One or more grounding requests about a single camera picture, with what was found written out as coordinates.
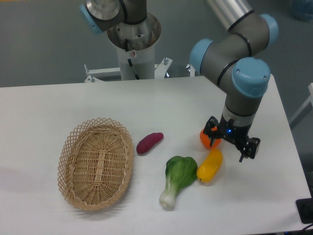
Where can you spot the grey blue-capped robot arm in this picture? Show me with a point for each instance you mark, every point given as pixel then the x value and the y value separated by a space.
pixel 230 64

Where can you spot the white frame at right edge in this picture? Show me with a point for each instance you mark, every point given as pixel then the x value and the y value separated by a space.
pixel 303 110

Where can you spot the woven wicker basket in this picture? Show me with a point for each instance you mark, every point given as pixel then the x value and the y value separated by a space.
pixel 95 166

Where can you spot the black device at table edge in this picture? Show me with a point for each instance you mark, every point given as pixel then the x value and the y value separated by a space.
pixel 305 210

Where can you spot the orange fruit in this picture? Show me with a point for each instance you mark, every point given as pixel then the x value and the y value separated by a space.
pixel 206 141

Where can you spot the white metal base frame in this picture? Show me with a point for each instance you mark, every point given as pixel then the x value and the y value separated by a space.
pixel 165 69

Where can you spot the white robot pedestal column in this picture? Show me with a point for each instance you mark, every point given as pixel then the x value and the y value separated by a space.
pixel 135 43

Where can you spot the green bok choy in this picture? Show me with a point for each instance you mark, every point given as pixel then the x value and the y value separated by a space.
pixel 180 173

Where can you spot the purple sweet potato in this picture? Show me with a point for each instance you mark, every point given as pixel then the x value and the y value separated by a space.
pixel 149 142

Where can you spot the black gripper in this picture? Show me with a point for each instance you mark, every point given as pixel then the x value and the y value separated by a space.
pixel 237 135

